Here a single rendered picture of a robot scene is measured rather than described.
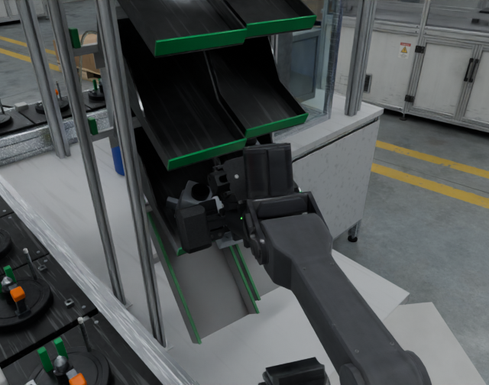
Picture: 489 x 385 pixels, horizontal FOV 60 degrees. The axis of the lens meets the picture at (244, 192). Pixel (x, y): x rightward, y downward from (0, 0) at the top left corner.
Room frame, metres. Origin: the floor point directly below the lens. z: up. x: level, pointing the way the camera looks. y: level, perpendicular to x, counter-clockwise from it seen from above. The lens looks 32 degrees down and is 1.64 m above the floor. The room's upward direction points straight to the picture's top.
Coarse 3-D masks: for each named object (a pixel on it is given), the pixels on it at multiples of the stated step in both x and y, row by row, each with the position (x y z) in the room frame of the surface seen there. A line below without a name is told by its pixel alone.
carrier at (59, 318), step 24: (48, 264) 0.75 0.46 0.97; (0, 288) 0.64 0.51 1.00; (24, 288) 0.65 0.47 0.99; (48, 288) 0.65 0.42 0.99; (72, 288) 0.67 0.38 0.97; (0, 312) 0.58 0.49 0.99; (24, 312) 0.58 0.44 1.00; (48, 312) 0.60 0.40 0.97; (72, 312) 0.60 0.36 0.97; (96, 312) 0.61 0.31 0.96; (0, 336) 0.54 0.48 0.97; (24, 336) 0.54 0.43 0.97; (48, 336) 0.55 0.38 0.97; (0, 360) 0.49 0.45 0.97
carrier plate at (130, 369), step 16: (96, 320) 0.58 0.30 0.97; (64, 336) 0.54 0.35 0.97; (80, 336) 0.54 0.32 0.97; (96, 336) 0.54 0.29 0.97; (112, 336) 0.54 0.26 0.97; (32, 352) 0.51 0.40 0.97; (48, 352) 0.51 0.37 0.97; (112, 352) 0.51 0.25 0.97; (128, 352) 0.51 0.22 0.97; (16, 368) 0.47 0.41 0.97; (32, 368) 0.47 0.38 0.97; (112, 368) 0.47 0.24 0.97; (128, 368) 0.47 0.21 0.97; (144, 368) 0.47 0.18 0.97; (16, 384) 0.44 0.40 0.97; (112, 384) 0.44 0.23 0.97; (128, 384) 0.44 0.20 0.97; (144, 384) 0.44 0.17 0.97; (160, 384) 0.44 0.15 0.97
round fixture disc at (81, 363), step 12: (72, 348) 0.50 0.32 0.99; (84, 348) 0.50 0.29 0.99; (72, 360) 0.48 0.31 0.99; (84, 360) 0.48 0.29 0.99; (96, 360) 0.48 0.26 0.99; (36, 372) 0.45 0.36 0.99; (48, 372) 0.45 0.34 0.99; (84, 372) 0.45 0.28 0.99; (96, 372) 0.45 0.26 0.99; (108, 372) 0.45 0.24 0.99; (48, 384) 0.43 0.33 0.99; (96, 384) 0.43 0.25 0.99; (108, 384) 0.43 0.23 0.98
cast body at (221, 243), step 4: (216, 196) 0.59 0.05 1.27; (216, 200) 0.58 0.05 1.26; (216, 204) 0.54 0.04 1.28; (220, 204) 0.54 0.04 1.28; (220, 208) 0.53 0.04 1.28; (228, 232) 0.52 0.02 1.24; (224, 236) 0.52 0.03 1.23; (228, 236) 0.52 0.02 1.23; (216, 240) 0.53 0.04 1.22; (220, 240) 0.51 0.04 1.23; (224, 240) 0.51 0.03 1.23; (228, 240) 0.52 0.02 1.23; (232, 240) 0.52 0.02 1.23; (240, 240) 0.53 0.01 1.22; (220, 244) 0.52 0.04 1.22; (224, 244) 0.52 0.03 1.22; (228, 244) 0.53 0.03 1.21; (232, 244) 0.53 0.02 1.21; (220, 248) 0.52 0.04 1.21
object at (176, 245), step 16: (144, 144) 0.73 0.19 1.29; (144, 160) 0.70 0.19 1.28; (160, 160) 0.70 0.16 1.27; (208, 160) 0.69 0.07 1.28; (144, 176) 0.61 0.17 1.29; (160, 176) 0.67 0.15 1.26; (176, 176) 0.68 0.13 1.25; (192, 176) 0.68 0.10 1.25; (144, 192) 0.62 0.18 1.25; (160, 192) 0.64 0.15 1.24; (176, 192) 0.64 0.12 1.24; (160, 208) 0.61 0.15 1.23; (160, 224) 0.57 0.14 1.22; (176, 240) 0.55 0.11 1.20
